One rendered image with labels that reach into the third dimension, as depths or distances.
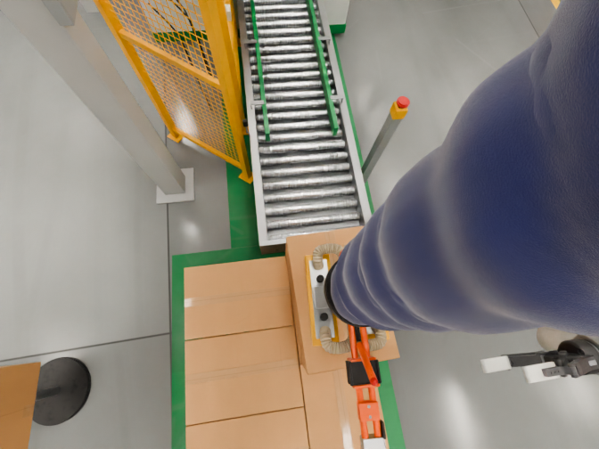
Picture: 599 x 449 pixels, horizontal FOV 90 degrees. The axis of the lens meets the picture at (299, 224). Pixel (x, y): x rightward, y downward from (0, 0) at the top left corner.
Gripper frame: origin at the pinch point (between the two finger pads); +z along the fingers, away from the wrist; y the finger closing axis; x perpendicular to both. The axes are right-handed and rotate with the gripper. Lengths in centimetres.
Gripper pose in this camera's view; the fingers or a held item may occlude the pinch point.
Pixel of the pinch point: (505, 369)
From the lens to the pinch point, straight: 88.1
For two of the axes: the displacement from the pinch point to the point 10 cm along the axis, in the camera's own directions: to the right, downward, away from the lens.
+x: -1.4, -9.4, 3.1
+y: -0.5, 3.2, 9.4
